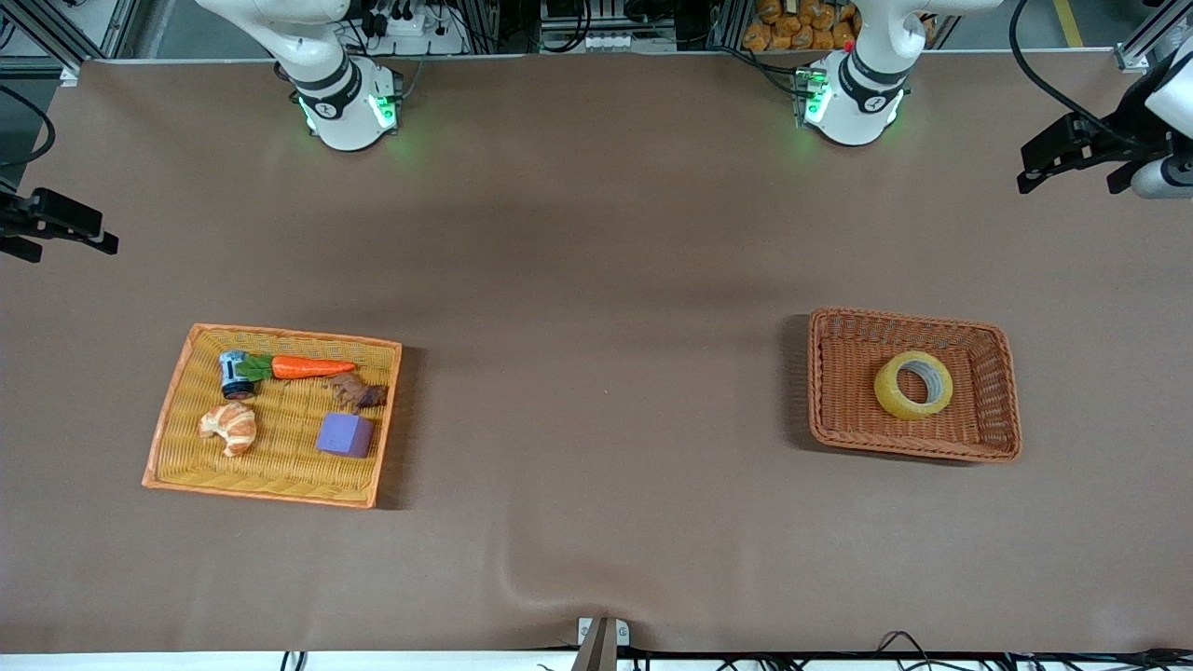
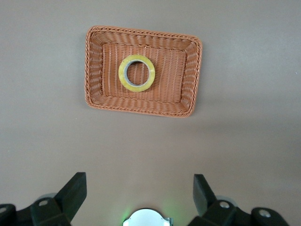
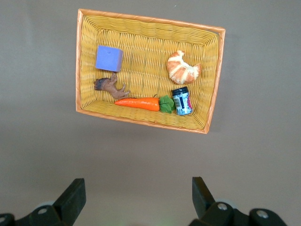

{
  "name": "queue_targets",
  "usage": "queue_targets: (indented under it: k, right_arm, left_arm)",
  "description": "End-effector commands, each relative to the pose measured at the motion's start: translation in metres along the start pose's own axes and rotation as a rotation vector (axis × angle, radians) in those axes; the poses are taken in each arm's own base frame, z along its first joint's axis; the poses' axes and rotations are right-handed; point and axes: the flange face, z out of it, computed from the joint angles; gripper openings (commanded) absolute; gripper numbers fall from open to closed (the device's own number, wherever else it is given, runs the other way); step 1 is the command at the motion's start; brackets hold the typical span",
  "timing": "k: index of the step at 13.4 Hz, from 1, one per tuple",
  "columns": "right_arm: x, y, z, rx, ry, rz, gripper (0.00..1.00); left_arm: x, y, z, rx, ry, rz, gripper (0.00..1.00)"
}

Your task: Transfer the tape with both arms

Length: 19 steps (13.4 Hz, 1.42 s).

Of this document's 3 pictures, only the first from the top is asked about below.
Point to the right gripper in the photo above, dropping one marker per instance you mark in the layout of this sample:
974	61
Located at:
13	222

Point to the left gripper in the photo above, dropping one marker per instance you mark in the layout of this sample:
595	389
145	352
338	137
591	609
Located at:
1121	131

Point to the yellow tape roll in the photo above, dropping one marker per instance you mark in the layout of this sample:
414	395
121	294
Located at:
890	396

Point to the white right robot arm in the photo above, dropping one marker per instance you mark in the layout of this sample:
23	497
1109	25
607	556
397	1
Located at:
335	102

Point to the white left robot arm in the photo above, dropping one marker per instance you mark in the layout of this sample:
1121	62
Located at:
853	102

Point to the blue white can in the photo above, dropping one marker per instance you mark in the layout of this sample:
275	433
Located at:
233	371

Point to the toy croissant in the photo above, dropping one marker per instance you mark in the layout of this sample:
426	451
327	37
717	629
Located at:
233	429

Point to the orange toy carrot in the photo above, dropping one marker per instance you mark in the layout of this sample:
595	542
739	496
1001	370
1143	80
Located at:
312	367

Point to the orange snack bags pile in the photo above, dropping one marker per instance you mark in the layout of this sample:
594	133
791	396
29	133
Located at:
792	28

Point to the brown wicker basket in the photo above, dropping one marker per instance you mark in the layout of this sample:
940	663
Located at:
848	391

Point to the yellow wicker tray orange rim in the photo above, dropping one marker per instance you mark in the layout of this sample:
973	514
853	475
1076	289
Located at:
280	480

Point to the brown toy piece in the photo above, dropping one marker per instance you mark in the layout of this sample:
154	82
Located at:
359	392

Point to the purple block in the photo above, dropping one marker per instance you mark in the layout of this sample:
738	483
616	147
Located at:
345	435

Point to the white power strip with plugs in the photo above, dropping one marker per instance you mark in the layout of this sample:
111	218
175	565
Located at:
419	37

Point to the long white power strip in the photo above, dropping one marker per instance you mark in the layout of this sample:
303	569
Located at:
606	42

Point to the brown table cover mat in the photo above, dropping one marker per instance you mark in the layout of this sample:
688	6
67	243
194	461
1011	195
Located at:
559	233

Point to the aluminium frame post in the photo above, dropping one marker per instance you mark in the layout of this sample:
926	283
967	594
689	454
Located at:
1131	59
67	73

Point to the metal table bracket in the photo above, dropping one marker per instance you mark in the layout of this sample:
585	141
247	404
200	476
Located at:
601	648

